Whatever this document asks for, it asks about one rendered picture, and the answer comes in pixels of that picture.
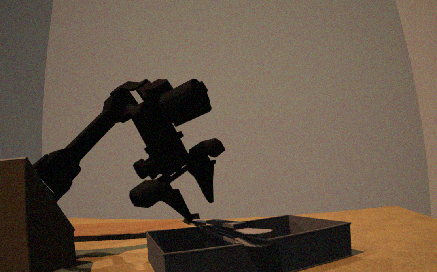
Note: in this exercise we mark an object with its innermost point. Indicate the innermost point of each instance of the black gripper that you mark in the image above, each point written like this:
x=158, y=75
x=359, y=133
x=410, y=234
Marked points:
x=170, y=156

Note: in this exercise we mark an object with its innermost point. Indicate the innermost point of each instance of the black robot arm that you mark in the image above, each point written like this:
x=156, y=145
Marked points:
x=162, y=107

